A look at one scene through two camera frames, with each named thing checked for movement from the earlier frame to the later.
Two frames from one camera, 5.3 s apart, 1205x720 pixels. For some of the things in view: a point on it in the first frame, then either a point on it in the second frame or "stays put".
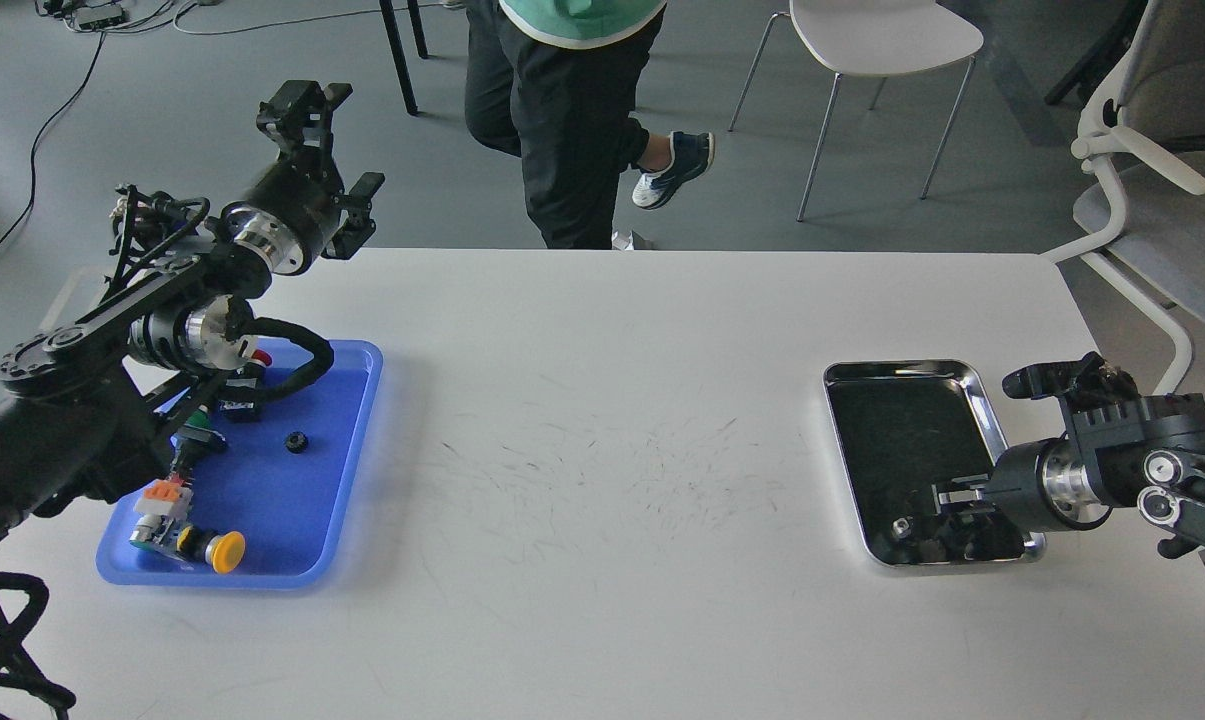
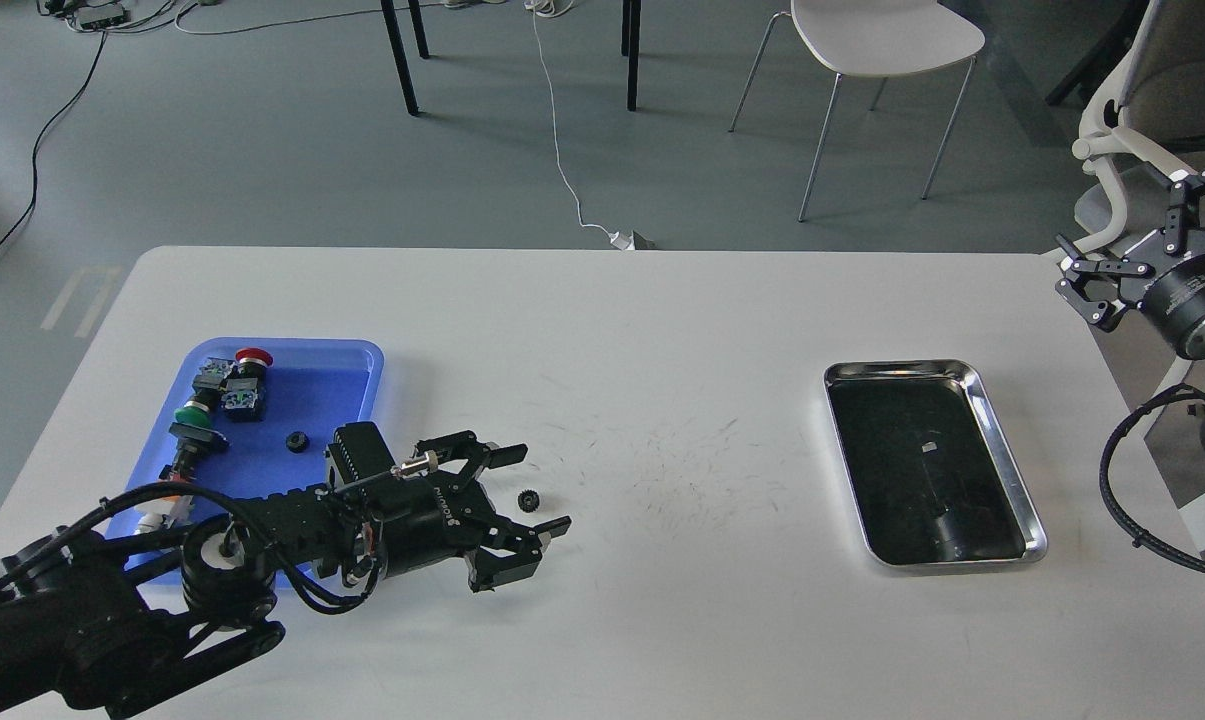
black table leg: x=397 y=50 stays put
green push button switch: x=200 y=418 stays put
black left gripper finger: x=298 y=116 -> x=478 y=456
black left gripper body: x=289 y=214 -> x=419 y=519
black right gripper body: x=1041 y=486 -> x=1181 y=277
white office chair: x=1167 y=136 stays put
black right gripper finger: x=969 y=515 -> x=1098 y=311
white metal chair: x=876 y=38 stays put
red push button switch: x=242 y=394 stays put
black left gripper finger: x=359 y=225 -> x=486 y=566
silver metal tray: x=904 y=426 stays put
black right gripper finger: x=962 y=492 -> x=1182 y=210
